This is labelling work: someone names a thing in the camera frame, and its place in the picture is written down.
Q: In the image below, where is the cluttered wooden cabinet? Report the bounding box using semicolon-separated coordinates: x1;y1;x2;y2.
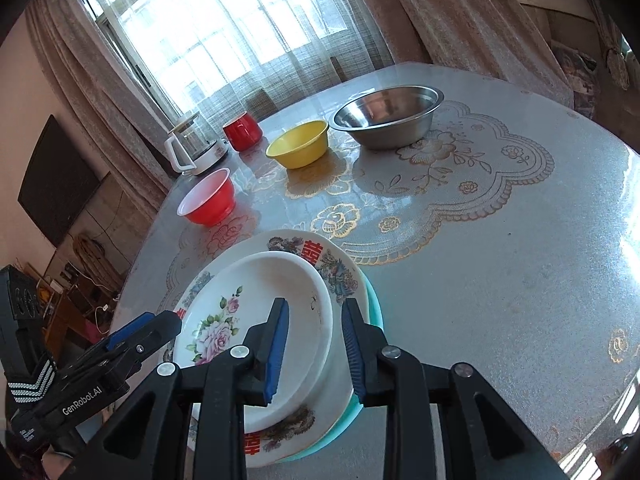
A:
15;230;126;353

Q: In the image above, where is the stainless steel bowl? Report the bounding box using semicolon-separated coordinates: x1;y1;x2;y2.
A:
333;86;445;150

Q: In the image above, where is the teal plate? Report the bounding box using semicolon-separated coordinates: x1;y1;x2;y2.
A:
277;270;385;463

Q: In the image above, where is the large barred window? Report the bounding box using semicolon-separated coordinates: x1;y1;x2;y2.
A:
80;0;351;116

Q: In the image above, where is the glass kettle white handle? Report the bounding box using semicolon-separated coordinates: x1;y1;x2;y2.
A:
165;114;231;177

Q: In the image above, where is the red bowl white inside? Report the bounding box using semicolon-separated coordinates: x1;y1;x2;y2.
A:
178;168;237;227

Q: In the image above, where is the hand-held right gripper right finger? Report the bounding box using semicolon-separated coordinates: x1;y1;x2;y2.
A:
341;297;566;480

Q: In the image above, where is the red mug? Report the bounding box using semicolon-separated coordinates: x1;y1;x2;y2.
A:
222;111;263;152

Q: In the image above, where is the small white floral plate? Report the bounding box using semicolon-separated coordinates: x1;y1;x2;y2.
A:
172;251;335;433

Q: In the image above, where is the black wall television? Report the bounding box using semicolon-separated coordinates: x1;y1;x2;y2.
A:
17;115;103;248

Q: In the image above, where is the large white plate red print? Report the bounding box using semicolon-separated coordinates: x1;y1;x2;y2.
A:
170;229;373;468

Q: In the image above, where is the patterned bag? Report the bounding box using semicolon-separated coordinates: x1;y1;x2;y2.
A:
550;40;601;111

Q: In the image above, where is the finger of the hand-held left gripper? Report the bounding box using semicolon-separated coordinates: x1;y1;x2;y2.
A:
107;311;182;366
107;312;158;348

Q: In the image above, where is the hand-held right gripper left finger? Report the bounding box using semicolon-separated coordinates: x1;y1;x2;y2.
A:
65;297;291;480

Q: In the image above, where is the sheer white curtain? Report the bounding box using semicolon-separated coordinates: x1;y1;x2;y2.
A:
95;0;396;126

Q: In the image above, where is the yellow bowl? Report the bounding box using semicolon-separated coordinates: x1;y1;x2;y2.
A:
265;120;330;169

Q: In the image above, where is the tied brown curtain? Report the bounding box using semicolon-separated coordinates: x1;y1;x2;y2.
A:
592;5;633;92

